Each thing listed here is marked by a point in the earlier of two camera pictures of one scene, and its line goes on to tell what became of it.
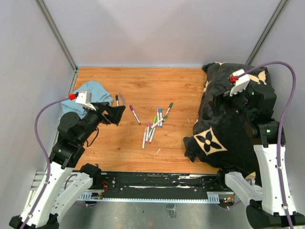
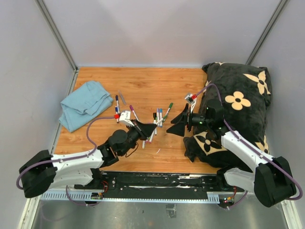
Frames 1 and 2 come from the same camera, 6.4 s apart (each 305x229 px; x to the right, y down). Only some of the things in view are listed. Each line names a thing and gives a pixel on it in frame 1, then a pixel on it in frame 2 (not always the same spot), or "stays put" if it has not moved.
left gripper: (114, 114) to (144, 130)
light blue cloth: (98, 95) stays put
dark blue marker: (116, 98) stays put
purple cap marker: (137, 118) stays put
